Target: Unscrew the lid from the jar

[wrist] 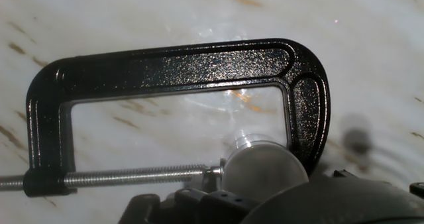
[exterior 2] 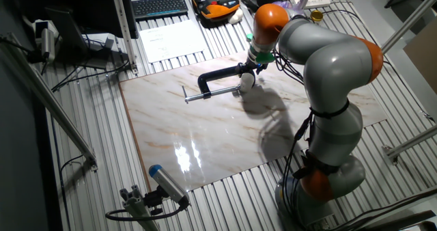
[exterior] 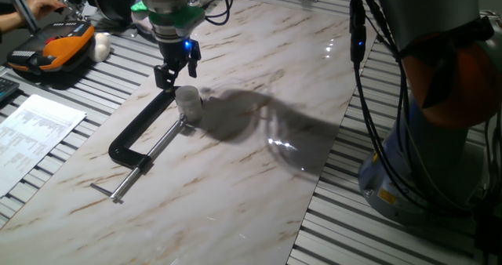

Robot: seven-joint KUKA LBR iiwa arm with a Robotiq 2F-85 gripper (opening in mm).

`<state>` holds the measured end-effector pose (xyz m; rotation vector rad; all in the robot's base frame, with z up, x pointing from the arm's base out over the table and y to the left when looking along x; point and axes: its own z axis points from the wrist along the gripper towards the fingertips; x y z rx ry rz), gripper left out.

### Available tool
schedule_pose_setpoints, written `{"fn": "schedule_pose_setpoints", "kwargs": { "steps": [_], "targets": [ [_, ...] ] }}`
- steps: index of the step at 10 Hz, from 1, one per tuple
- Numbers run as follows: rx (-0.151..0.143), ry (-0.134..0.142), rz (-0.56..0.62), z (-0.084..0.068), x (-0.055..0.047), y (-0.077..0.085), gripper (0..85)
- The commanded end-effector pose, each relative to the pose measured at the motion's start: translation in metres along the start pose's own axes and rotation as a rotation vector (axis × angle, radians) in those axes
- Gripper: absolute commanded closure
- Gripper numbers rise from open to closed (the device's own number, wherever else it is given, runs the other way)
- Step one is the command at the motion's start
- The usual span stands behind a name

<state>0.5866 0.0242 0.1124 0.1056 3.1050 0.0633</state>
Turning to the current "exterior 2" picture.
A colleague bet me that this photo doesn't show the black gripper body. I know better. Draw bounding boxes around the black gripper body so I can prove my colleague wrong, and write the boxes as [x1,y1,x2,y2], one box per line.
[247,59,269,76]

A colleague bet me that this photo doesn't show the black metal C-clamp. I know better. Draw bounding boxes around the black metal C-clamp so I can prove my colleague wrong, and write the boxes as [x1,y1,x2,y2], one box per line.
[181,65,255,105]

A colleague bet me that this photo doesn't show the orange black teach pendant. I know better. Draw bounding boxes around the orange black teach pendant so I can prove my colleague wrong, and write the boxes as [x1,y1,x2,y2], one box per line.
[190,0,241,20]

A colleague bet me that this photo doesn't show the purple plastic bag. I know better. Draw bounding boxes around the purple plastic bag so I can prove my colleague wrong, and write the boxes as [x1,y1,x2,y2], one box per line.
[272,0,305,18]

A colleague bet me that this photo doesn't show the marble pattern board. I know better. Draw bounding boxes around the marble pattern board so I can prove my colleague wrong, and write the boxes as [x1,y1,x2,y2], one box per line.
[118,46,389,193]

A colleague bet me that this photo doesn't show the white printed paper sheet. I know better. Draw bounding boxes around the white printed paper sheet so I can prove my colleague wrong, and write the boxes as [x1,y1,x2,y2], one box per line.
[139,19,208,64]

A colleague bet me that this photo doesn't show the white power strip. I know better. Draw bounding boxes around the white power strip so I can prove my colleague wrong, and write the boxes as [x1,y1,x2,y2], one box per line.
[293,0,332,10]

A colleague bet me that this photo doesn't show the black keyboard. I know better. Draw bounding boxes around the black keyboard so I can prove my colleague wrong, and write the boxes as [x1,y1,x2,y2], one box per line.
[131,0,189,20]

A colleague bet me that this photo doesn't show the aluminium profile upright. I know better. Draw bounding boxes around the aluminium profile upright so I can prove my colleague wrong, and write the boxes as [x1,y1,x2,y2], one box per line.
[109,0,139,75]

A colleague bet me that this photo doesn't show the brown cardboard sheet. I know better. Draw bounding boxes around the brown cardboard sheet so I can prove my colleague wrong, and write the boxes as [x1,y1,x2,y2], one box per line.
[403,25,437,95]

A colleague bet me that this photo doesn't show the short aluminium profile stub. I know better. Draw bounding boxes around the short aluminium profile stub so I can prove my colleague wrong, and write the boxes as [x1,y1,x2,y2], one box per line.
[119,185,161,231]

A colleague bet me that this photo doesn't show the black monitor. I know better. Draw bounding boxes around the black monitor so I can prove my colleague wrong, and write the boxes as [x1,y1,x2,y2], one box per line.
[10,0,139,40]

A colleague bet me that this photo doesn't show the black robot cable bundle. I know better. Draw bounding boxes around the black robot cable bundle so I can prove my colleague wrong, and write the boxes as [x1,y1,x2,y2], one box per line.
[272,8,380,231]

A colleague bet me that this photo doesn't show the silver camera with blue cap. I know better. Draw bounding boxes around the silver camera with blue cap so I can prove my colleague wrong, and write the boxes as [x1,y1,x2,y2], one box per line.
[148,164,191,207]

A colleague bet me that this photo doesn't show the black floor cables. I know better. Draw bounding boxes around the black floor cables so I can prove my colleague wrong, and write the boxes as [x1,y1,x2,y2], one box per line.
[51,58,130,92]

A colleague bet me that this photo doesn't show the black camera clamp mount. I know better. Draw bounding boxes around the black camera clamp mount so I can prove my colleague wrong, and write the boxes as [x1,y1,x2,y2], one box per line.
[143,186,168,215]

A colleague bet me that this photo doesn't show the aluminium post with foot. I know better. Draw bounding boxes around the aluminium post with foot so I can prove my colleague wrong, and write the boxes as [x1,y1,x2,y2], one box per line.
[380,0,437,54]

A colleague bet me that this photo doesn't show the aluminium bar with bracket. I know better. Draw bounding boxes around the aluminium bar with bracket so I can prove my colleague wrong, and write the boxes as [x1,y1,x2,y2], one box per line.
[382,124,437,165]

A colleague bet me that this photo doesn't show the black camera cable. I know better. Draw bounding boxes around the black camera cable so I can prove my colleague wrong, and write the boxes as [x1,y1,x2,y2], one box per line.
[104,203,188,222]

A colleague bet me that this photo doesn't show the long aluminium frame bar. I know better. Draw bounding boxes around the long aluminium frame bar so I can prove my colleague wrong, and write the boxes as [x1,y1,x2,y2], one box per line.
[0,32,99,172]

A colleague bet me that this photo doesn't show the silver camera on white bracket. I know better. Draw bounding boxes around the silver camera on white bracket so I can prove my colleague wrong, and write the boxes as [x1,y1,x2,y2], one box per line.
[32,18,59,63]

